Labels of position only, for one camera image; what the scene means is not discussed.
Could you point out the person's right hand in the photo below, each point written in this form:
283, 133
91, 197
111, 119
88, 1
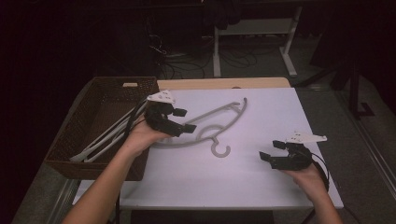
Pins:
309, 182

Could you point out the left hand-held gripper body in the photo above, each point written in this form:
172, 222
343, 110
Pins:
158, 119

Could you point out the metal floor rail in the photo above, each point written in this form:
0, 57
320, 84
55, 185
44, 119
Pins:
373, 155

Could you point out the person's left hand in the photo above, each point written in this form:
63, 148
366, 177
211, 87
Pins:
141, 137

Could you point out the brown wicker basket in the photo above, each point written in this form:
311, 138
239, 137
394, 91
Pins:
102, 105

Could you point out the white table sheet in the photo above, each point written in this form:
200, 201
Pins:
218, 186

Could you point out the white metal desk frame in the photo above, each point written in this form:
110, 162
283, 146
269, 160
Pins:
258, 26

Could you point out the black metal stand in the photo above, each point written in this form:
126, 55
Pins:
355, 87

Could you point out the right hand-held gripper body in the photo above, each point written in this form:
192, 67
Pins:
295, 160

